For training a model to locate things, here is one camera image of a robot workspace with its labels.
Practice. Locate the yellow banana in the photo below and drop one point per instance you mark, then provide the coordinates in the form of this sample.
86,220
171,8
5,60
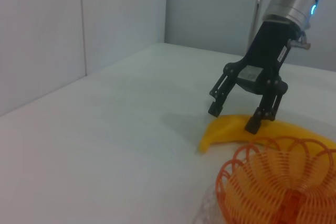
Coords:
231,129

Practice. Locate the grey vertical post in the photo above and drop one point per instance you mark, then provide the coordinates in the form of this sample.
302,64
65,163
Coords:
256,19

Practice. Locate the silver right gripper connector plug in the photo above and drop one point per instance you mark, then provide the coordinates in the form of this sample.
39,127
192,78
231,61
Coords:
299,44

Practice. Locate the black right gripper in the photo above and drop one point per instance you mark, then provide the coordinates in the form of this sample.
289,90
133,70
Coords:
267,51

